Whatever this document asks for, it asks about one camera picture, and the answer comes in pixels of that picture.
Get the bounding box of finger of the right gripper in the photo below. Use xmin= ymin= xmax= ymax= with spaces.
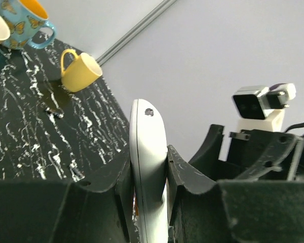
xmin=188 ymin=124 xmax=242 ymax=177
xmin=235 ymin=130 xmax=304 ymax=181

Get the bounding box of white remote control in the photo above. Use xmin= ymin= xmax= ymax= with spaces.
xmin=129 ymin=99 xmax=168 ymax=242

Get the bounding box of blue AAA battery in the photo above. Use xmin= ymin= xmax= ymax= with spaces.
xmin=45 ymin=107 xmax=64 ymax=119

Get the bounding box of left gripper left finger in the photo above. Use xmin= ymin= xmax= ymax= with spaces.
xmin=0 ymin=154 xmax=133 ymax=242

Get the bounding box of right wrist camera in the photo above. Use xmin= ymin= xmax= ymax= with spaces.
xmin=232 ymin=83 xmax=296 ymax=132

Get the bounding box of right aluminium frame post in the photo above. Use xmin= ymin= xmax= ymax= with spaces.
xmin=96 ymin=0 xmax=177 ymax=66

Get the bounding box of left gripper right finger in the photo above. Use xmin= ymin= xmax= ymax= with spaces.
xmin=168 ymin=146 xmax=304 ymax=242

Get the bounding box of yellow mug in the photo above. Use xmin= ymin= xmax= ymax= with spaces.
xmin=61 ymin=49 xmax=103 ymax=93

